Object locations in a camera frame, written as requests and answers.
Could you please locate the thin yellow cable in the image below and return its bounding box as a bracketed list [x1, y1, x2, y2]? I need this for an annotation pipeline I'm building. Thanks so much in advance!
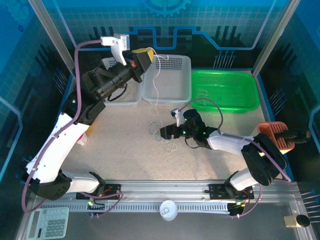
[124, 83, 141, 100]

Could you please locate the white perforated plastic basket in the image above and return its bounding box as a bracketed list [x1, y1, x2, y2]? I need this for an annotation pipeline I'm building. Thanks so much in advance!
[141, 54, 193, 106]
[101, 56, 144, 108]

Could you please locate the green plastic basket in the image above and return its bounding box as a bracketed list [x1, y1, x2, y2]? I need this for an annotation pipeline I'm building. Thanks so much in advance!
[191, 69, 261, 115]

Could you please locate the orange white utensil holder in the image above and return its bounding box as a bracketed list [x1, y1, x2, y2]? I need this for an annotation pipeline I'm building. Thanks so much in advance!
[257, 121, 296, 156]

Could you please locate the silver tin can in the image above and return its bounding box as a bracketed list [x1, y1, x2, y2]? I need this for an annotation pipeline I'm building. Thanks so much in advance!
[159, 199, 179, 221]

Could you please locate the wooden block with black cylinder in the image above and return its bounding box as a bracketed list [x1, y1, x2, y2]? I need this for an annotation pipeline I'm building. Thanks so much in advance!
[283, 214, 311, 228]

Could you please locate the white calculator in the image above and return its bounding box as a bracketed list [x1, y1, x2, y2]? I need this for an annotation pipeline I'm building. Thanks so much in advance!
[26, 206, 70, 240]

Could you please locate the aluminium mounting rail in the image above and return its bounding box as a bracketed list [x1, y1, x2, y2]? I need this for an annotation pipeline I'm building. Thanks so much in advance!
[74, 178, 272, 201]

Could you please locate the aluminium frame post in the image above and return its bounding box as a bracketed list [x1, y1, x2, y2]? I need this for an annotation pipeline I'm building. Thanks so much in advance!
[252, 0, 305, 76]
[27, 0, 80, 76]

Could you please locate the white slotted cable duct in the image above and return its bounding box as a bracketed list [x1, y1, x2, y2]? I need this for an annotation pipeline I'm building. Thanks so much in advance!
[39, 202, 232, 213]

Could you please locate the black handle tool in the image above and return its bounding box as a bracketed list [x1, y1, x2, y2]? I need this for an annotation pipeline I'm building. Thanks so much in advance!
[274, 129, 313, 146]

